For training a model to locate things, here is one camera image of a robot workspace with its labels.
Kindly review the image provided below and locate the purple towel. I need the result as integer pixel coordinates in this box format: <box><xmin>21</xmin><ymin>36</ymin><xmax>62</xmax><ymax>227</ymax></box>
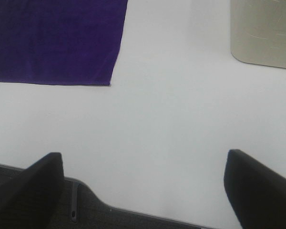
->
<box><xmin>0</xmin><ymin>0</ymin><xmax>128</xmax><ymax>86</ymax></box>

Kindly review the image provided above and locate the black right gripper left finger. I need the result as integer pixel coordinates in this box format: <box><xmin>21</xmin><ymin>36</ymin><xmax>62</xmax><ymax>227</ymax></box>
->
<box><xmin>0</xmin><ymin>153</ymin><xmax>63</xmax><ymax>229</ymax></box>

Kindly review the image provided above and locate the beige storage bin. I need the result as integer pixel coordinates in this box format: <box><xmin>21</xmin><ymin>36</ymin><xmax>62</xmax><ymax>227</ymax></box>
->
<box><xmin>230</xmin><ymin>0</ymin><xmax>286</xmax><ymax>68</ymax></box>

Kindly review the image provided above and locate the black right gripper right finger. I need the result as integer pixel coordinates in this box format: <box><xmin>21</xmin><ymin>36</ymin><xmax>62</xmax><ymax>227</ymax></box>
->
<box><xmin>224</xmin><ymin>149</ymin><xmax>286</xmax><ymax>229</ymax></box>

